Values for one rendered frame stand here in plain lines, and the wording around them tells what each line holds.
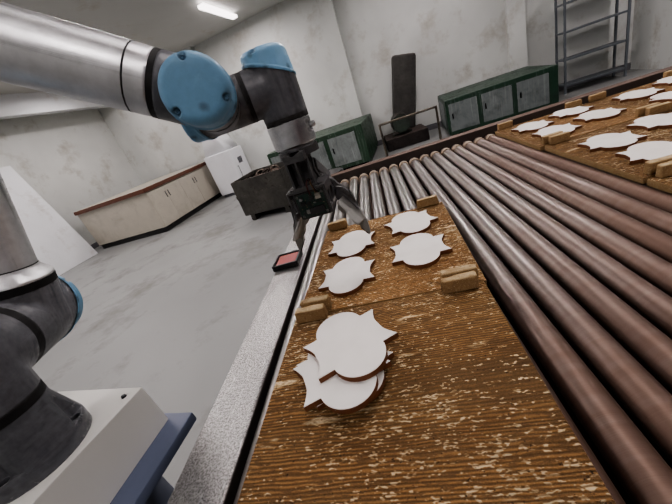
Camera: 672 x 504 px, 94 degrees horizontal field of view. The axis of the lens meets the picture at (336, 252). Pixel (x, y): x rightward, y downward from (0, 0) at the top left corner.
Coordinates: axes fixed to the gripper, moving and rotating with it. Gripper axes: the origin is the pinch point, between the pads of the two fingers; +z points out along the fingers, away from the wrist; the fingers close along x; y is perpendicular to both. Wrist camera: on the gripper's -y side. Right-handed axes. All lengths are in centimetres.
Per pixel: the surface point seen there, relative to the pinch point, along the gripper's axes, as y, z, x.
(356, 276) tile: 2.2, 8.0, 2.3
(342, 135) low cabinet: -548, 35, -64
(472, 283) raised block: 12.8, 7.7, 22.9
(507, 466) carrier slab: 39.9, 9.0, 18.8
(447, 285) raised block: 12.8, 7.2, 19.0
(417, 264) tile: 2.7, 8.1, 15.0
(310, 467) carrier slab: 38.9, 9.0, -1.2
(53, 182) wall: -577, -68, -740
